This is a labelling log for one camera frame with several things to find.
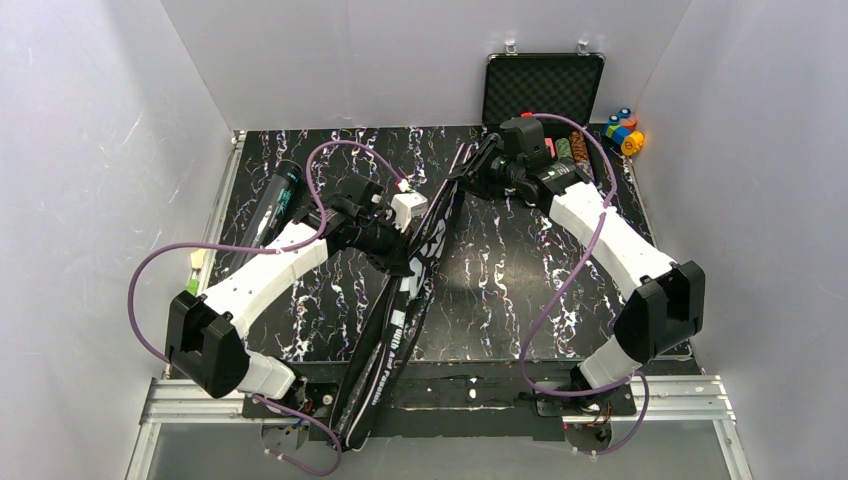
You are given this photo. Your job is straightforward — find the black shuttlecock tube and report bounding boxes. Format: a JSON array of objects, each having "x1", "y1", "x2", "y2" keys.
[{"x1": 239, "y1": 160, "x2": 302, "y2": 248}]

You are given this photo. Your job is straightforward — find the black racket bag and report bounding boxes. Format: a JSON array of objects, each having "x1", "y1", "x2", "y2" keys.
[{"x1": 330, "y1": 138, "x2": 500, "y2": 451}]

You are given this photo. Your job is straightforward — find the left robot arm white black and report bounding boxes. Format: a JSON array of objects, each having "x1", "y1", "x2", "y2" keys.
[{"x1": 164, "y1": 177, "x2": 428, "y2": 399}]

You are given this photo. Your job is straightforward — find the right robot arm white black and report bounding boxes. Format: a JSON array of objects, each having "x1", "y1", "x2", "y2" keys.
[{"x1": 452, "y1": 113, "x2": 706, "y2": 398}]

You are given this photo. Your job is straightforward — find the pink playing card deck upper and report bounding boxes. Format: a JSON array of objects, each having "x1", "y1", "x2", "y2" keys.
[{"x1": 544, "y1": 137, "x2": 556, "y2": 158}]

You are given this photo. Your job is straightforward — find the poker chip row right inner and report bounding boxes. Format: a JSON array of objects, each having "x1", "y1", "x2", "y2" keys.
[{"x1": 554, "y1": 137, "x2": 574, "y2": 162}]

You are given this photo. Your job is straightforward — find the poker chip row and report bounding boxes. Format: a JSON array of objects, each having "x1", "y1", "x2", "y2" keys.
[
  {"x1": 568, "y1": 131, "x2": 595, "y2": 183},
  {"x1": 554, "y1": 137, "x2": 574, "y2": 162}
]

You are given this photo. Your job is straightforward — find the poker chip row far right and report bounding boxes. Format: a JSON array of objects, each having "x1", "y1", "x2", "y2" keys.
[{"x1": 568, "y1": 131, "x2": 595, "y2": 183}]

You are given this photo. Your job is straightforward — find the black poker chip case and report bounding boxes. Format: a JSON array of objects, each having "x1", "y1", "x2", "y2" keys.
[{"x1": 480, "y1": 52, "x2": 607, "y2": 187}]

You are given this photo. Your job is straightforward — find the colourful toy block train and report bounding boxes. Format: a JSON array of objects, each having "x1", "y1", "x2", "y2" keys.
[{"x1": 602, "y1": 108, "x2": 645, "y2": 156}]

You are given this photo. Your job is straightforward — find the beige small block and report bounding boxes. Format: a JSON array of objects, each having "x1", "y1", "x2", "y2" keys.
[{"x1": 190, "y1": 248, "x2": 206, "y2": 271}]

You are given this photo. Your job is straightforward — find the green small block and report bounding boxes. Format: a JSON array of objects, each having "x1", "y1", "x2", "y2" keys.
[{"x1": 186, "y1": 278, "x2": 199, "y2": 295}]

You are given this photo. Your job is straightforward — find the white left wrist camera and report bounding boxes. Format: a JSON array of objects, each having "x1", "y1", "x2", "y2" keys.
[{"x1": 390, "y1": 191, "x2": 429, "y2": 232}]

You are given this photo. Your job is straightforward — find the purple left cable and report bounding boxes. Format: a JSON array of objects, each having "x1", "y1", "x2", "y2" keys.
[{"x1": 127, "y1": 140, "x2": 411, "y2": 478}]

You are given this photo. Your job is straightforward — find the purple cable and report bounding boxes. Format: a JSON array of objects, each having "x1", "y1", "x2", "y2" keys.
[
  {"x1": 518, "y1": 112, "x2": 651, "y2": 458},
  {"x1": 127, "y1": 140, "x2": 411, "y2": 478}
]

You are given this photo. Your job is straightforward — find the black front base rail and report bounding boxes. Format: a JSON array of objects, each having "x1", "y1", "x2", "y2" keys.
[{"x1": 241, "y1": 360, "x2": 704, "y2": 444}]

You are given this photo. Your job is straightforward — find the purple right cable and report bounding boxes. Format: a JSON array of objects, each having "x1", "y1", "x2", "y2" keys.
[{"x1": 518, "y1": 112, "x2": 651, "y2": 458}]

